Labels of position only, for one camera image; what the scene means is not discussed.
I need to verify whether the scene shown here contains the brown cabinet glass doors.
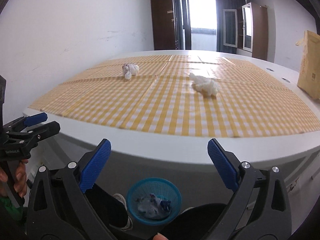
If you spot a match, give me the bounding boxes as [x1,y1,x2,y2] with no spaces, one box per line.
[222,2,268,60]

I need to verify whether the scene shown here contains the green jacket fleece sleeve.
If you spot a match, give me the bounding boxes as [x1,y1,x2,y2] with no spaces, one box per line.
[0,197,23,221]

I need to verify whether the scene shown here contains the brown paper bag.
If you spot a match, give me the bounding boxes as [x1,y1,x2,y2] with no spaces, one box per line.
[296,30,320,100]

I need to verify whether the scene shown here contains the dark brown wardrobe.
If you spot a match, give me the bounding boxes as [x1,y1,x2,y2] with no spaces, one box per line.
[151,0,179,50]

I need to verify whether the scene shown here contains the knotted white plastic bag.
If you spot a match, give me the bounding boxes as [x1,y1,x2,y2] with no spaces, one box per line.
[122,63,139,80]

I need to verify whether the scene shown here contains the yellow checkered tablecloth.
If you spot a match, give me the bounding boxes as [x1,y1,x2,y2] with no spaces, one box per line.
[31,55,319,138]

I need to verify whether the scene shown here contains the white tissue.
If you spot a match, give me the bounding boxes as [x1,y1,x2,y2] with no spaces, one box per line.
[189,73,219,96]

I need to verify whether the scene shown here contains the person's left hand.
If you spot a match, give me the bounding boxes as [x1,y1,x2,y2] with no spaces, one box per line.
[0,159,28,197]

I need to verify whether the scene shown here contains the blue mesh trash basket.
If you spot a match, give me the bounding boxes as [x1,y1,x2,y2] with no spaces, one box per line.
[126,178,182,226]

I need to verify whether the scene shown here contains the person's right hand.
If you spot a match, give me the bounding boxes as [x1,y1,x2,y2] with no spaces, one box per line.
[152,233,168,240]

